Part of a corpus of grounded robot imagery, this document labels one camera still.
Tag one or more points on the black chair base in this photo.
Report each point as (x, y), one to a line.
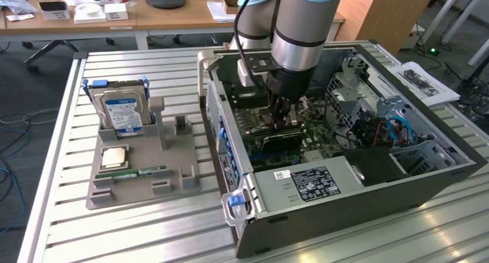
(49, 46)

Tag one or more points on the metal socket cover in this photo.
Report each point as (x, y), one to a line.
(304, 105)

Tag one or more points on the wooden cabinet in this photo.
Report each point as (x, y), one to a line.
(401, 25)

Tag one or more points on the small black lit device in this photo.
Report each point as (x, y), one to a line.
(433, 51)

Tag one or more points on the white wrist camera on bracket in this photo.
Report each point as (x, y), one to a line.
(244, 76)

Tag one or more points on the clear plastic bag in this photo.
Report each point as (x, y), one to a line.
(17, 3)

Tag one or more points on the green motherboard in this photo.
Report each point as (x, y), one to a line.
(328, 139)

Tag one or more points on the silver disk bay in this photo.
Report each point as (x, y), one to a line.
(424, 157)

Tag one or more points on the white flat box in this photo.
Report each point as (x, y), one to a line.
(89, 20)

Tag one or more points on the printed paper stack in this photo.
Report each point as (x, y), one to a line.
(424, 85)

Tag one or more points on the graphics card with black fan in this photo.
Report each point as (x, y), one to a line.
(282, 144)

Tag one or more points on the open dark PC case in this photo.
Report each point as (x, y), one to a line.
(344, 217)

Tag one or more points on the white cube box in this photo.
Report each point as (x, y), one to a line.
(115, 12)

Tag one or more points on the white papers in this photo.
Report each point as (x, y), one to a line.
(218, 13)

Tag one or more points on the white desk frame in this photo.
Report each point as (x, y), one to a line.
(478, 52)

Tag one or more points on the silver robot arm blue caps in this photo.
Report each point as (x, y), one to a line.
(301, 25)

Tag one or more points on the green RAM stick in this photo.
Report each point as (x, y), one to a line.
(129, 173)

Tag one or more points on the blue expansion slot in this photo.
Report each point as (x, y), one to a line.
(260, 157)

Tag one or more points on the white label card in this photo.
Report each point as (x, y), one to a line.
(19, 17)

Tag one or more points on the silver chipset heatsink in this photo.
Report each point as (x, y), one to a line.
(314, 156)

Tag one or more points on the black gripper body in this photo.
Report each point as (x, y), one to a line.
(290, 82)

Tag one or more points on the wooden office desk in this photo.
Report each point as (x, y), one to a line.
(57, 28)
(182, 16)

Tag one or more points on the grey parts rack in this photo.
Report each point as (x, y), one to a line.
(145, 160)

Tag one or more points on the CPU chip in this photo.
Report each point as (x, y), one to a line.
(113, 157)

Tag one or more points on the white box with black top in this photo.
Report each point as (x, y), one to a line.
(53, 15)

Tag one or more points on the hard disk in blue carrier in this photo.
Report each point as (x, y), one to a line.
(121, 114)

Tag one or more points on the installed RAM stick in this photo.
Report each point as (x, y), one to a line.
(254, 135)

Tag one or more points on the white tape roll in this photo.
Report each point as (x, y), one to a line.
(88, 9)

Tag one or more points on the grey power supply unit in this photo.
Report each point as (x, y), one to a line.
(274, 194)

